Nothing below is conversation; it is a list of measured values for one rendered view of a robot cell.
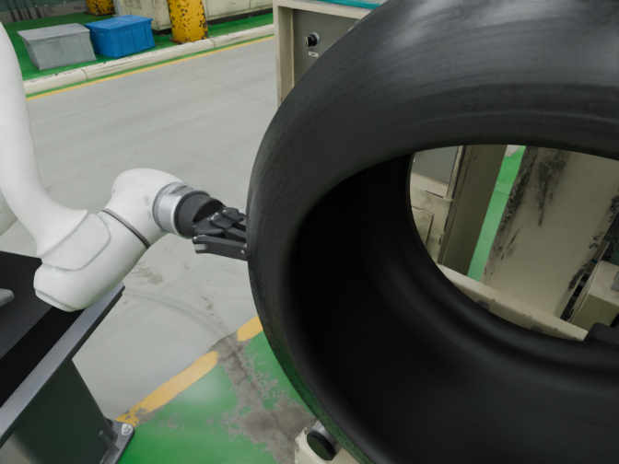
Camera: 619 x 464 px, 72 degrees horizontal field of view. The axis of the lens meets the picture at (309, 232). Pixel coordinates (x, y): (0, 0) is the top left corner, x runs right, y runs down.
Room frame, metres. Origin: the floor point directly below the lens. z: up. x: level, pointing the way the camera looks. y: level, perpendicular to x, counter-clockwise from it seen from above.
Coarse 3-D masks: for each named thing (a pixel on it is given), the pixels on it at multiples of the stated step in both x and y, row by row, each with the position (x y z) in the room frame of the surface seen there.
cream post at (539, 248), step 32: (544, 160) 0.50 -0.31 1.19; (576, 160) 0.48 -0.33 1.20; (608, 160) 0.46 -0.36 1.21; (512, 192) 0.51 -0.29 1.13; (544, 192) 0.49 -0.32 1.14; (576, 192) 0.47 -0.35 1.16; (608, 192) 0.45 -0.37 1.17; (512, 224) 0.51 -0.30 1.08; (544, 224) 0.48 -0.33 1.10; (576, 224) 0.46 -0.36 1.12; (608, 224) 0.44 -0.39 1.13; (512, 256) 0.50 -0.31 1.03; (544, 256) 0.47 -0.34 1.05; (576, 256) 0.45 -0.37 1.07; (512, 288) 0.48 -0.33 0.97; (544, 288) 0.46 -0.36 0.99
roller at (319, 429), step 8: (320, 424) 0.28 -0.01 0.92; (312, 432) 0.27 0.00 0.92; (320, 432) 0.27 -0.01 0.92; (328, 432) 0.27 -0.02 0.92; (312, 440) 0.27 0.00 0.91; (320, 440) 0.26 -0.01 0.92; (328, 440) 0.26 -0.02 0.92; (312, 448) 0.27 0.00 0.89; (320, 448) 0.26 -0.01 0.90; (328, 448) 0.26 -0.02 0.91; (336, 448) 0.26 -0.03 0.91; (320, 456) 0.26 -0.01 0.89; (328, 456) 0.25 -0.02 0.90
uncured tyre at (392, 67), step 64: (448, 0) 0.26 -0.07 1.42; (512, 0) 0.23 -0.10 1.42; (576, 0) 0.21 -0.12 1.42; (320, 64) 0.31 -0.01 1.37; (384, 64) 0.25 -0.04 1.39; (448, 64) 0.23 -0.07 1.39; (512, 64) 0.21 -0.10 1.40; (576, 64) 0.19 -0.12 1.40; (320, 128) 0.27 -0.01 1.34; (384, 128) 0.24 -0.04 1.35; (448, 128) 0.22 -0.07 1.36; (512, 128) 0.20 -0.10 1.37; (576, 128) 0.18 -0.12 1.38; (256, 192) 0.30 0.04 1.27; (320, 192) 0.26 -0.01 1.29; (384, 192) 0.51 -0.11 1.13; (256, 256) 0.30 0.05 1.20; (320, 256) 0.43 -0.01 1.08; (384, 256) 0.49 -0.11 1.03; (320, 320) 0.37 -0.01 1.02; (384, 320) 0.42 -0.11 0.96; (448, 320) 0.43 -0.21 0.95; (320, 384) 0.26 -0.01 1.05; (384, 384) 0.33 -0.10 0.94; (448, 384) 0.35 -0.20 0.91; (512, 384) 0.34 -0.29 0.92; (576, 384) 0.32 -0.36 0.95; (384, 448) 0.22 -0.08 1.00; (448, 448) 0.26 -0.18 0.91; (512, 448) 0.26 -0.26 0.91; (576, 448) 0.25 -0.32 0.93
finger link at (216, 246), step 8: (192, 240) 0.49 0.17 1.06; (200, 240) 0.49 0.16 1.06; (208, 240) 0.48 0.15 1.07; (216, 240) 0.48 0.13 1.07; (224, 240) 0.48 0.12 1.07; (232, 240) 0.48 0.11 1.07; (208, 248) 0.48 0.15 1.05; (216, 248) 0.48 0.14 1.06; (224, 248) 0.47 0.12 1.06; (232, 248) 0.46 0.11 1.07; (240, 248) 0.46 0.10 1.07; (224, 256) 0.47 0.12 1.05; (232, 256) 0.46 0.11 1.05; (240, 256) 0.46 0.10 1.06
